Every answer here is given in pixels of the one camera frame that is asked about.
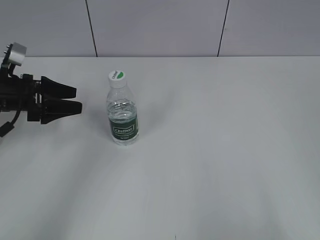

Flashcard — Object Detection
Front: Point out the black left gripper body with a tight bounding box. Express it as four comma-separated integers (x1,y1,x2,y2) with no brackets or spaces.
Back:
0,74,43,122

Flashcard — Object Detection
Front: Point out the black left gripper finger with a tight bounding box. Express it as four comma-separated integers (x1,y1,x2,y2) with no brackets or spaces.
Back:
40,99,83,125
40,76,77,99

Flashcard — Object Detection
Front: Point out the white green bottle cap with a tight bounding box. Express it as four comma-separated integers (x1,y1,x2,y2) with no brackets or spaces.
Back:
108,70,127,89

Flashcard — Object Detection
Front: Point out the clear Cestbon water bottle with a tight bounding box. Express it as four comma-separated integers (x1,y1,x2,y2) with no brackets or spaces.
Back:
106,85,139,146

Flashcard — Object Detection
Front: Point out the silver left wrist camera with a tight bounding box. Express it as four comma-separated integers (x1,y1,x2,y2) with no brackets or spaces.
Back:
3,42,27,66

